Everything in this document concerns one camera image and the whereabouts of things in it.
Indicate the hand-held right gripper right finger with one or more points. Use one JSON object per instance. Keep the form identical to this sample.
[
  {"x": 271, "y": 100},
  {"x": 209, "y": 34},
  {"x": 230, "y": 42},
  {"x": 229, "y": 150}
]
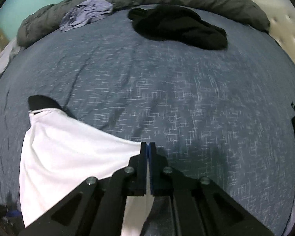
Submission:
[{"x": 151, "y": 172}]

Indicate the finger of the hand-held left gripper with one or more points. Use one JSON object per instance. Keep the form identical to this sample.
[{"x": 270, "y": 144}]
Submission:
[{"x": 13, "y": 213}]

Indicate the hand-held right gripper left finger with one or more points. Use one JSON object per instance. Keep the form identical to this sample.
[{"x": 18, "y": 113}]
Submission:
[{"x": 144, "y": 172}]

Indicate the white shirt with black trim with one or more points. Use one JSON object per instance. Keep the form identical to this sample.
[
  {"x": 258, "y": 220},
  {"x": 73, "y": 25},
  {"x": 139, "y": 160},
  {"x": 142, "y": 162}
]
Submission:
[{"x": 64, "y": 152}]

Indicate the bed with blue patterned sheet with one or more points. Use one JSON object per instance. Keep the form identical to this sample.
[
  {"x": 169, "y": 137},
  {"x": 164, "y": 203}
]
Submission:
[{"x": 186, "y": 91}]

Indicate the crumpled black garment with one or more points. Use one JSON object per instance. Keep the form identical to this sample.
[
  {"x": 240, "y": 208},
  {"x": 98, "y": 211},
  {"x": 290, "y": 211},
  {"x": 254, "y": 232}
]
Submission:
[{"x": 177, "y": 27}]

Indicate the light grey sheet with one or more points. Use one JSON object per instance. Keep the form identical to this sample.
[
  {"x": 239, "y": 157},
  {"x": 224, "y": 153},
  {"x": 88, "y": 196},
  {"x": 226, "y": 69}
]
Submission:
[{"x": 2, "y": 59}]

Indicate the purple checked garment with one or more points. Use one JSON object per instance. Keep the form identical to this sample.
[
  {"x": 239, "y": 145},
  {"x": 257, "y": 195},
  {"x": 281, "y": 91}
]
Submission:
[{"x": 88, "y": 9}]

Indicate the cream tufted headboard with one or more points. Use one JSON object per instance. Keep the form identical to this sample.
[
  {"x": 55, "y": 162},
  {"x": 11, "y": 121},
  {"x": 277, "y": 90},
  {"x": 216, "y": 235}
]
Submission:
[{"x": 285, "y": 29}]

